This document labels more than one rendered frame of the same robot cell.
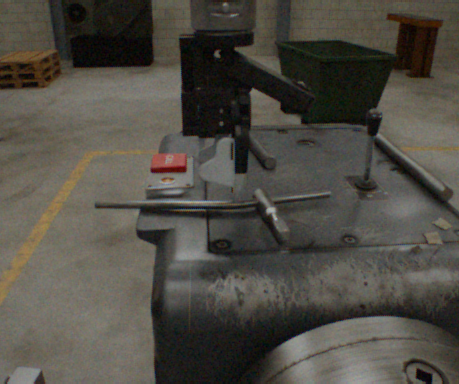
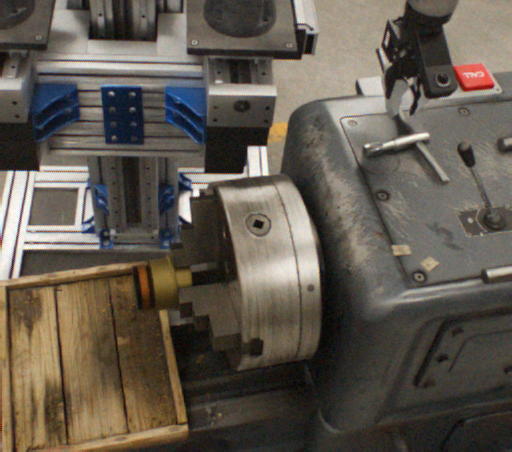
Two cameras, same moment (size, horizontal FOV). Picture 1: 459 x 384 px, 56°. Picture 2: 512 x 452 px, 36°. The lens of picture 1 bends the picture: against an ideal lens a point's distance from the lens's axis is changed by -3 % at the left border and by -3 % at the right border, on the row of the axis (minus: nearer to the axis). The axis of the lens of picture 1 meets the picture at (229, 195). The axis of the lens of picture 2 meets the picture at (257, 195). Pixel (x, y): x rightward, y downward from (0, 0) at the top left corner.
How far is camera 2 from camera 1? 1.09 m
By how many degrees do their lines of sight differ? 61
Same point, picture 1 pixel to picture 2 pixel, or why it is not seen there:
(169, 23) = not seen: outside the picture
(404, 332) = (293, 221)
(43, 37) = not seen: outside the picture
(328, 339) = (283, 186)
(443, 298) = (346, 263)
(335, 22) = not seen: outside the picture
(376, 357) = (268, 203)
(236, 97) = (404, 49)
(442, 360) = (276, 239)
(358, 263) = (352, 198)
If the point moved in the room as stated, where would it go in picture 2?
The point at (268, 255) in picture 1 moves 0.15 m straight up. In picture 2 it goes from (345, 147) to (362, 77)
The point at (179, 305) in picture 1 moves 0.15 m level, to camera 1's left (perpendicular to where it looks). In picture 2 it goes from (297, 118) to (281, 62)
